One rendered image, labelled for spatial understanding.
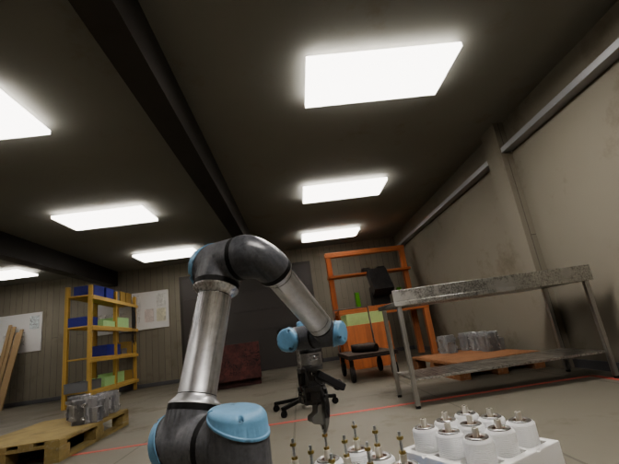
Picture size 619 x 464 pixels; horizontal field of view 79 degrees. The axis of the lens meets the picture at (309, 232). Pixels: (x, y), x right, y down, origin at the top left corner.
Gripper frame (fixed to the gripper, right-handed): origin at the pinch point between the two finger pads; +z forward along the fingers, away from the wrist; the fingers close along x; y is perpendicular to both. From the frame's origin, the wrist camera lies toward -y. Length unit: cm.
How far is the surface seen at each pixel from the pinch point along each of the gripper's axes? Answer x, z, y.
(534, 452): 23, 17, -63
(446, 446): 8.2, 12.5, -39.6
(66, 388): -627, 1, 202
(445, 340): -293, 2, -294
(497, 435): 18, 10, -53
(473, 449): 19.7, 11.6, -41.3
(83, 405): -279, 3, 118
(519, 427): 17, 11, -65
